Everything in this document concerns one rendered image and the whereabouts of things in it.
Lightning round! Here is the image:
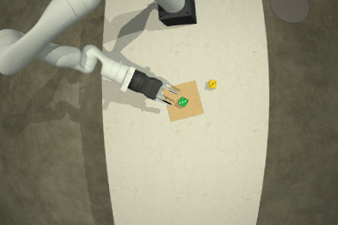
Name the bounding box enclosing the green die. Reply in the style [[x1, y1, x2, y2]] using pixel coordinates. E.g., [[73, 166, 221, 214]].
[[179, 98, 188, 107]]

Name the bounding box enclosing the tan square mat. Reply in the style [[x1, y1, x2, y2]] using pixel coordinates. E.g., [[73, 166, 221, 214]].
[[163, 80, 203, 121]]

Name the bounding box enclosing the yellow die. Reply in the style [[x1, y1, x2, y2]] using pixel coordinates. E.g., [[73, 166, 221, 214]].
[[209, 80, 217, 89]]

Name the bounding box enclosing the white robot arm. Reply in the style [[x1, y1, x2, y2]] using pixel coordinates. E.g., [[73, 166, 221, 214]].
[[0, 0, 185, 81]]

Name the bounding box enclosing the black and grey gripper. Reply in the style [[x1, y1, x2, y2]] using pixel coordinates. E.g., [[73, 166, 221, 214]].
[[114, 64, 178, 106]]

